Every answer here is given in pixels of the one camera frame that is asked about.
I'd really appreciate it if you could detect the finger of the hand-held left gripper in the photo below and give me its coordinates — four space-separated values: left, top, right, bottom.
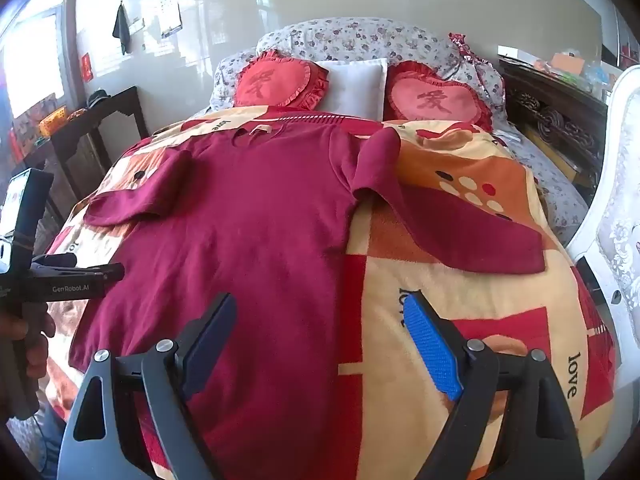
94 261 126 286

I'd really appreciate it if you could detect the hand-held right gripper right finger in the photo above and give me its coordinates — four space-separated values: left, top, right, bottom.
402 291 586 480

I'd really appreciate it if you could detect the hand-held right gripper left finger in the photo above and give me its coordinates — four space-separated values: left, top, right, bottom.
57 291 238 480

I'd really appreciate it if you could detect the dark red sweater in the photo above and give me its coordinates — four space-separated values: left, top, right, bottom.
67 122 546 480

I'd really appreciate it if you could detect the person's left hand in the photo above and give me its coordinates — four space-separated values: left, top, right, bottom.
0 310 57 388

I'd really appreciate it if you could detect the printed orange red blanket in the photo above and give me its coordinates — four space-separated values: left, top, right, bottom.
45 107 621 480

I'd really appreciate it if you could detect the orange box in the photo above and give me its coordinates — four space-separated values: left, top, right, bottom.
39 105 68 136

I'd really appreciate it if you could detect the dark wooden side table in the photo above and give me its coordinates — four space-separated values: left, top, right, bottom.
47 85 151 201

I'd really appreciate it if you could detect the window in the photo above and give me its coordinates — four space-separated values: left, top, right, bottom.
0 0 68 121

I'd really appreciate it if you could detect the dark hanging cloth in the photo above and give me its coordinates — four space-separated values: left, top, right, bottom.
112 4 132 56

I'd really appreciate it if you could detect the red heart pillow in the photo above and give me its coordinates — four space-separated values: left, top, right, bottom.
234 50 331 110
382 60 501 131

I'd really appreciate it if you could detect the eye chart poster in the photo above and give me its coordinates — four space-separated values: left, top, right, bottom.
157 0 183 38

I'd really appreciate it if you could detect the dark carved wooden headboard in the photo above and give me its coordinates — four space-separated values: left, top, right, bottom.
497 45 613 186

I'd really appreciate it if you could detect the white pillow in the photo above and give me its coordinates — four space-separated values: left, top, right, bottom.
312 57 388 121

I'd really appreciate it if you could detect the red patterned ribbon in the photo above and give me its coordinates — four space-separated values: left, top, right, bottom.
448 32 488 67

